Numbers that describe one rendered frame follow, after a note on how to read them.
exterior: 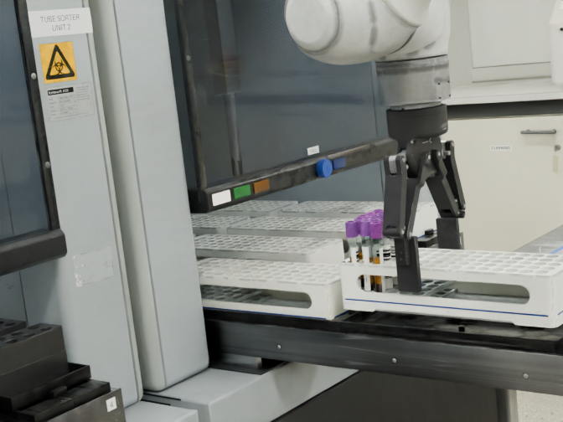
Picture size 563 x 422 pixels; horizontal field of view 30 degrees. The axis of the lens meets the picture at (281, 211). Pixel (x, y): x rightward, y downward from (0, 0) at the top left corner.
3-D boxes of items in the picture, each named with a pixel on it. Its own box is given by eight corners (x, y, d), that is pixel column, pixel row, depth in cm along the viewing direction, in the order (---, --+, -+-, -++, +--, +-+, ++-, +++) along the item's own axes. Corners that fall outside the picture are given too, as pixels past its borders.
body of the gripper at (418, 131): (425, 107, 125) (431, 184, 127) (458, 99, 132) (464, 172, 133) (372, 110, 130) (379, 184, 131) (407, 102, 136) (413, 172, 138)
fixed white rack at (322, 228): (228, 260, 190) (224, 227, 189) (262, 248, 198) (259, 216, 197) (366, 269, 172) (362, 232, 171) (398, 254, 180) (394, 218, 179)
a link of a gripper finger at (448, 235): (435, 218, 138) (438, 217, 139) (440, 270, 139) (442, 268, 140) (456, 218, 136) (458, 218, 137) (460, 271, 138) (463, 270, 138)
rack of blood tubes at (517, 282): (341, 308, 138) (336, 263, 137) (381, 289, 146) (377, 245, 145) (555, 328, 120) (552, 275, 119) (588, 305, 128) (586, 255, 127)
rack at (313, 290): (170, 312, 158) (164, 273, 157) (214, 295, 166) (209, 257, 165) (332, 329, 140) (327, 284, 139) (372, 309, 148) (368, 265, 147)
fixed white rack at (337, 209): (279, 242, 202) (276, 210, 201) (309, 231, 210) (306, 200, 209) (413, 248, 184) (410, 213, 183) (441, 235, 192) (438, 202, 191)
